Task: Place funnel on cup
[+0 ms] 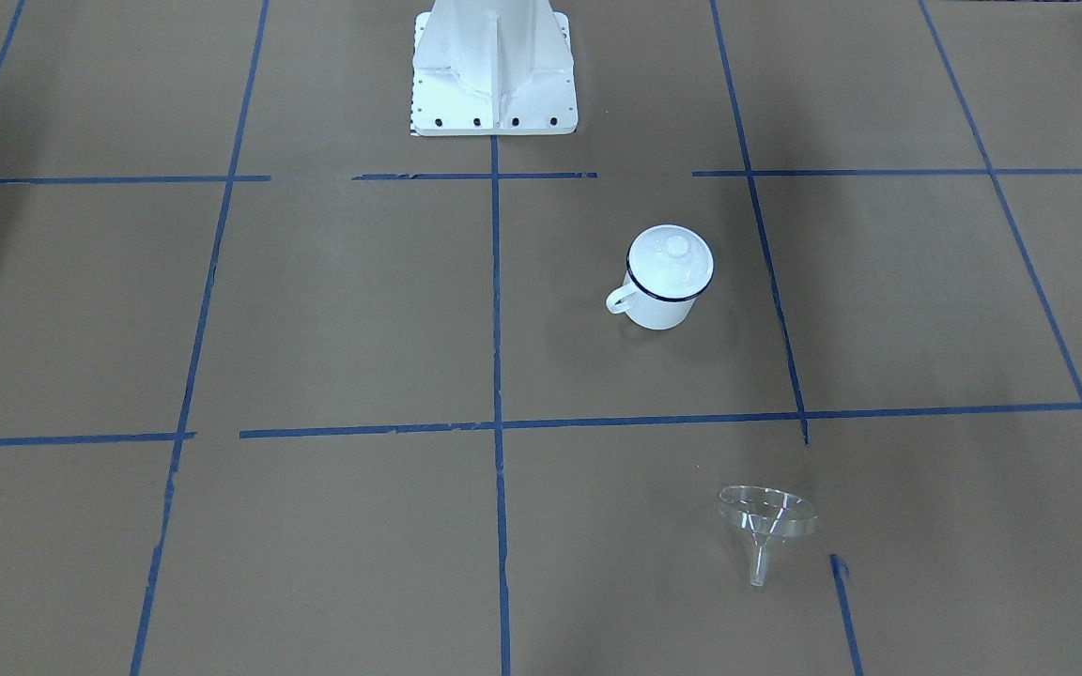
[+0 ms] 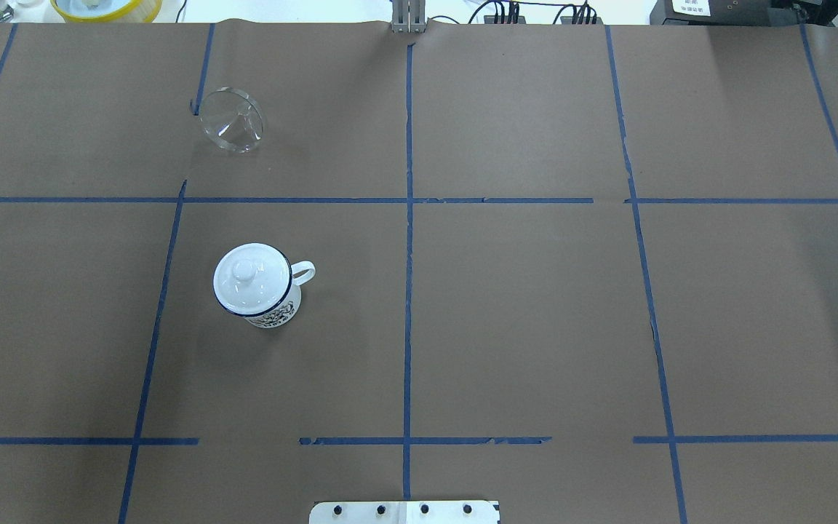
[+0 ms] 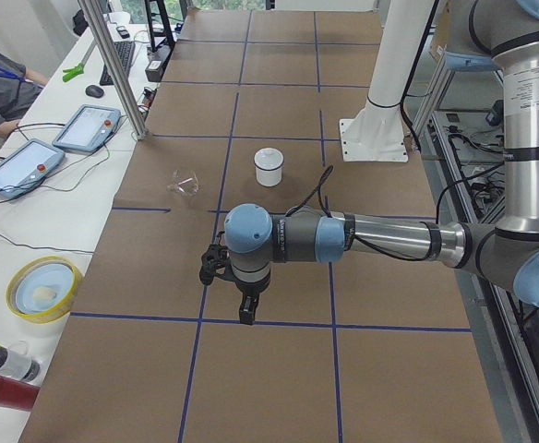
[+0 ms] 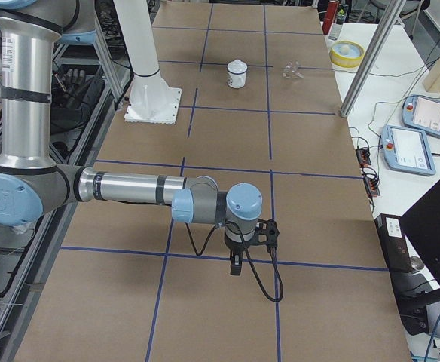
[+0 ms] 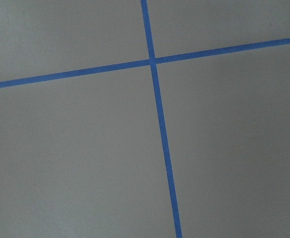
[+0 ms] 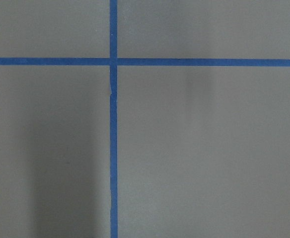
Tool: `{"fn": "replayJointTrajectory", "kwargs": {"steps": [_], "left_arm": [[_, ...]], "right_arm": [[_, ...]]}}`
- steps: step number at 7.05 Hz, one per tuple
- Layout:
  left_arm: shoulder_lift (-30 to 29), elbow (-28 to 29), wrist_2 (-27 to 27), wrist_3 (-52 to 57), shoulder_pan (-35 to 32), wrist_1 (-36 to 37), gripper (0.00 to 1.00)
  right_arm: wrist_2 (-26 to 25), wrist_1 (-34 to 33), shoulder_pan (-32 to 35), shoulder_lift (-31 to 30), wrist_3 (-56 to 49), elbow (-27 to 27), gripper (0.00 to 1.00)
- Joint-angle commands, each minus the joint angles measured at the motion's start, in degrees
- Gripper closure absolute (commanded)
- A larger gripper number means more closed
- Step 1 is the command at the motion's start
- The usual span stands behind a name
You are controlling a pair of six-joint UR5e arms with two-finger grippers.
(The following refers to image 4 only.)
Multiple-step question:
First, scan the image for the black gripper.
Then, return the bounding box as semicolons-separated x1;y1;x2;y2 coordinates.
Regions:
228;241;244;276

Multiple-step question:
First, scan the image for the white enamel cup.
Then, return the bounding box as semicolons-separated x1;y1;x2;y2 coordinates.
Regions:
227;71;246;89

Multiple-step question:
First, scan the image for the white cup lid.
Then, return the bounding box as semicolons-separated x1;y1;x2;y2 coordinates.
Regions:
227;60;248;75

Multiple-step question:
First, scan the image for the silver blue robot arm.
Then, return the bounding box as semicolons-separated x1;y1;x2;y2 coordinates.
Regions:
0;1;262;275

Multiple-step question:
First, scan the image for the black computer box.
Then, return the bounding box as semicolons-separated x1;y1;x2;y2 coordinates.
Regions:
375;213;411;273

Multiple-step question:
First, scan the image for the orange black connector block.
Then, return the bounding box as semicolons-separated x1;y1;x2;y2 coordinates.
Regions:
355;147;371;167

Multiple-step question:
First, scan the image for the near teach pendant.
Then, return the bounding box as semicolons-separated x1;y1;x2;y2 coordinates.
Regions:
380;125;436;176

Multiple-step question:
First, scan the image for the teach pendant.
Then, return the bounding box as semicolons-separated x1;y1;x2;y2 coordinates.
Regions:
402;95;440;138
380;125;436;176

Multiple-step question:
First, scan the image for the yellow tape roll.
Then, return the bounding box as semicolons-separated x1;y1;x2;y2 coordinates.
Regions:
329;41;365;69

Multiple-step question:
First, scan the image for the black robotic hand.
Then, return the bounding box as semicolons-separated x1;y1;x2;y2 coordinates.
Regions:
52;68;93;109

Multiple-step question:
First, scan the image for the far teach pendant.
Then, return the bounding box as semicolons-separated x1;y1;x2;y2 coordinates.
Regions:
402;95;440;138

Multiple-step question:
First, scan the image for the red bottle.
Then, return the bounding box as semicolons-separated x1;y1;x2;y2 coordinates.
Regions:
322;0;339;35

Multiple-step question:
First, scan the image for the clear bottle black cap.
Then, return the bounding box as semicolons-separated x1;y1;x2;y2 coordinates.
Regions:
328;4;348;40

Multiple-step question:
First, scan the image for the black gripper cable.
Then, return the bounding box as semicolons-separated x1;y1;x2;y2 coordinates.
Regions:
184;221;284;302

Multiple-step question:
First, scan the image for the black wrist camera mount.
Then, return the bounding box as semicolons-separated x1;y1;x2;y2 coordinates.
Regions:
251;219;280;256

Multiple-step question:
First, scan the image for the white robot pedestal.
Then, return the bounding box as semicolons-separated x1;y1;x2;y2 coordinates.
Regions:
114;0;182;124

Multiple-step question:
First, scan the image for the aluminium side frame rail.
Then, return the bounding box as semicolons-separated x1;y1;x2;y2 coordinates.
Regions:
0;87;117;361

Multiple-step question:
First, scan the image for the aluminium frame post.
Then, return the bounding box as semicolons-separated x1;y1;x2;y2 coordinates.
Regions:
340;0;405;118

